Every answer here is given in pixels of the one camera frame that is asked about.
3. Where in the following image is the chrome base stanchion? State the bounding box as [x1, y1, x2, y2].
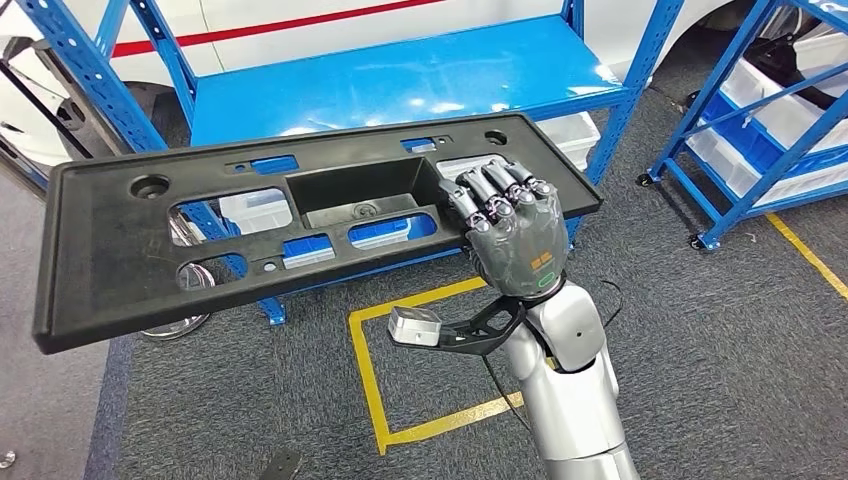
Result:
[139, 211, 215, 341]

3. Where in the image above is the white car red stripe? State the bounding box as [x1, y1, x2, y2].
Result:
[0, 0, 796, 170]

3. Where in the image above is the black plastic plate part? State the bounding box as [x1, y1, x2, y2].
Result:
[33, 111, 605, 356]

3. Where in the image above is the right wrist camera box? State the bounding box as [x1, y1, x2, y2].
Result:
[387, 305, 444, 349]

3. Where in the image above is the black camera bracket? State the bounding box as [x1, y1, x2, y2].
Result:
[437, 294, 529, 357]

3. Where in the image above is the large blue shelf rack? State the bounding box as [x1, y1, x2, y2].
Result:
[16, 0, 687, 327]

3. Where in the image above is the blue wheeled shelf rack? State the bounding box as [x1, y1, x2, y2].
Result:
[635, 0, 848, 254]

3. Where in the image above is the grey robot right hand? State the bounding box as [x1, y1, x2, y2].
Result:
[438, 158, 572, 301]

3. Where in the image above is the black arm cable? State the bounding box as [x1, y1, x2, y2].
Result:
[480, 278, 625, 435]

